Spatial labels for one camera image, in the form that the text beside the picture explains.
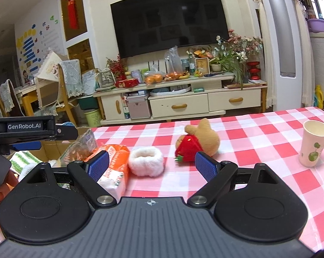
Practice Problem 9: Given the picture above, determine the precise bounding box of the lime green sponge cloth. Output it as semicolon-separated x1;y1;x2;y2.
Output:
9;151;42;175

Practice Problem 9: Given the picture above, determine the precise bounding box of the cream tv cabinet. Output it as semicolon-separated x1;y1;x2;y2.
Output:
93;73;267;125

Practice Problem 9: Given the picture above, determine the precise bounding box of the green plastic bucket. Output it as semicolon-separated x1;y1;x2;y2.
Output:
84;109;102;127

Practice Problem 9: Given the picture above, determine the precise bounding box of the person's left hand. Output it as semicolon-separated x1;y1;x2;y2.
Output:
0;170;18;203

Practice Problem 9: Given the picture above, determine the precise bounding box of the framed picture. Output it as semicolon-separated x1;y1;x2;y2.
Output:
195;58;210;75

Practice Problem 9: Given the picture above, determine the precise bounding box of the white standing air conditioner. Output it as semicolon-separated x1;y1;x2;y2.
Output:
257;0;315;111

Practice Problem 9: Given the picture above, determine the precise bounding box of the brown cardboard box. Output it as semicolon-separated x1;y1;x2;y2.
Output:
7;127;89;167

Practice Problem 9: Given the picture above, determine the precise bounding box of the orange tissue pack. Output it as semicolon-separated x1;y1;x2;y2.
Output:
84;144;130;202

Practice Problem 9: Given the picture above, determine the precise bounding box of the wooden chair with lace cover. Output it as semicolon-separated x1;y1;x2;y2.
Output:
15;59;83;127

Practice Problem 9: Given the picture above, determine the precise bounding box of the bear plush with red strawberry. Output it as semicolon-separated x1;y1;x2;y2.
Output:
175;118;220;163

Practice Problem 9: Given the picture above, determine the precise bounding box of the red candle holder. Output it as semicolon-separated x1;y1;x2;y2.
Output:
246;61;261;80

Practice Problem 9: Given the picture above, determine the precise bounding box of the pink storage box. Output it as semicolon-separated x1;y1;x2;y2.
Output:
127;97;151;119

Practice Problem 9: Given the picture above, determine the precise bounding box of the black television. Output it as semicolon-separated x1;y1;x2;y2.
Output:
111;0;228;58

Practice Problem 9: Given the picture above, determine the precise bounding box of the white paper cup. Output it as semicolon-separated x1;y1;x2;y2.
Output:
298;120;324;168

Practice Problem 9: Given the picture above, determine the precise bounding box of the clear plastic snack bag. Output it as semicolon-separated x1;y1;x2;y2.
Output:
59;128;97;167

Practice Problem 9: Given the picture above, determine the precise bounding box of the purple plastic basin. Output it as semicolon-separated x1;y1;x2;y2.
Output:
307;19;324;33

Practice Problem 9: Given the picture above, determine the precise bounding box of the potted flower plant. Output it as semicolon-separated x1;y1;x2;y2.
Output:
209;29;263;88

